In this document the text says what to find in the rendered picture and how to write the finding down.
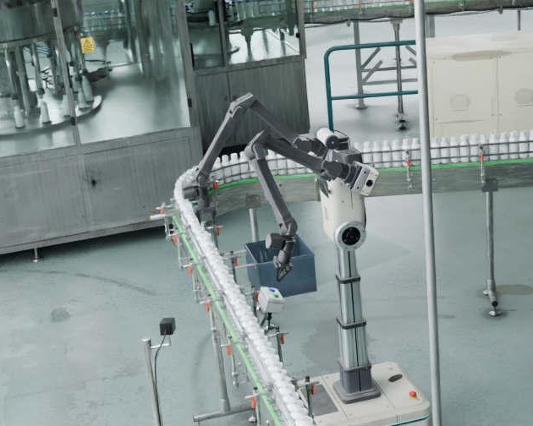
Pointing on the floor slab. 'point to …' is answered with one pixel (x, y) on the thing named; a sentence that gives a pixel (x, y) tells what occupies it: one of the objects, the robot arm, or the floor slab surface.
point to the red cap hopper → (382, 62)
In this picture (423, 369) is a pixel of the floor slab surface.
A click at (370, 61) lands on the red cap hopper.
